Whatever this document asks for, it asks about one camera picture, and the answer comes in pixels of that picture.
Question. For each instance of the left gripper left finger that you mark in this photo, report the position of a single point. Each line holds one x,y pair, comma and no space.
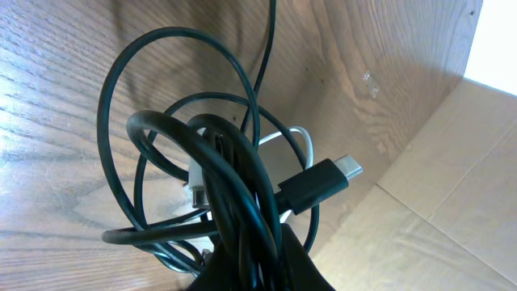
220,273

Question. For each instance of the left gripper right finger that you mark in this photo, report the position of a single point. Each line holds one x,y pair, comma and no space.
301,271

